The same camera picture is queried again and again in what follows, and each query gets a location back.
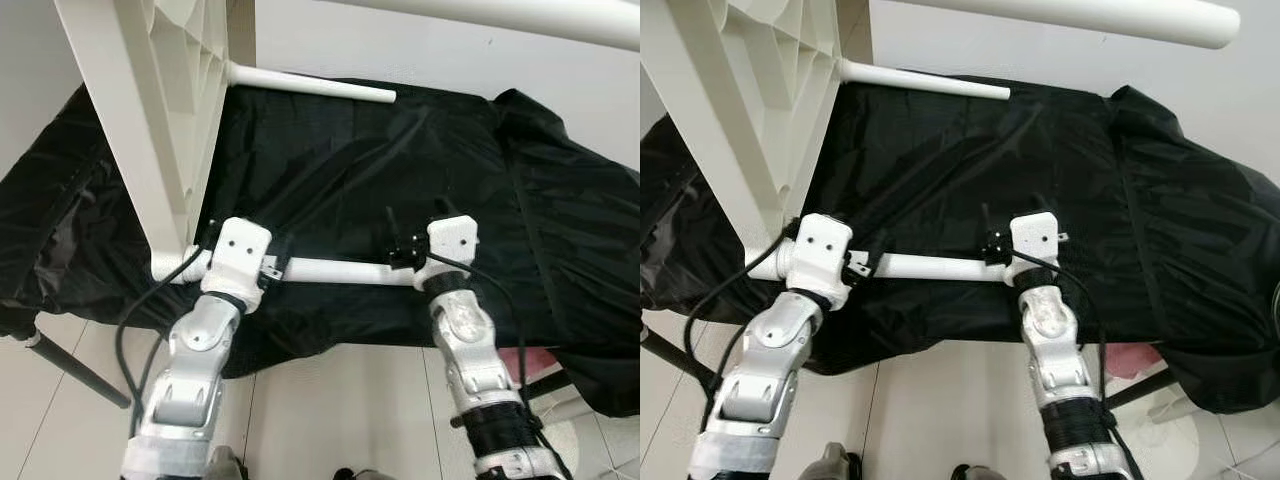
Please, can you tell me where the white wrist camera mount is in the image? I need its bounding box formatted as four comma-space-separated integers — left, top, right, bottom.
200, 217, 274, 313
790, 213, 854, 311
415, 215, 481, 291
1005, 211, 1069, 286

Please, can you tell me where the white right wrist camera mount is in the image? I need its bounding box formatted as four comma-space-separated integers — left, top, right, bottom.
415, 215, 481, 291
1005, 211, 1069, 286

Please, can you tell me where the white plastic table top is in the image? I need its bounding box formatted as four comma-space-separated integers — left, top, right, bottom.
640, 0, 843, 281
55, 0, 256, 286

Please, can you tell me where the grey robot left foot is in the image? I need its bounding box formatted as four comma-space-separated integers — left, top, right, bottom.
812, 443, 863, 480
205, 447, 249, 480

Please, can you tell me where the white plastic table leg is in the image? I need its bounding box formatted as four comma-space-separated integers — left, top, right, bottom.
840, 57, 1011, 101
258, 256, 419, 289
875, 252, 1009, 283
325, 0, 641, 53
885, 0, 1243, 51
228, 62, 398, 105

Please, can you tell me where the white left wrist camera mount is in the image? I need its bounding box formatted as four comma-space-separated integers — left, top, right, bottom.
790, 213, 854, 311
200, 217, 274, 313

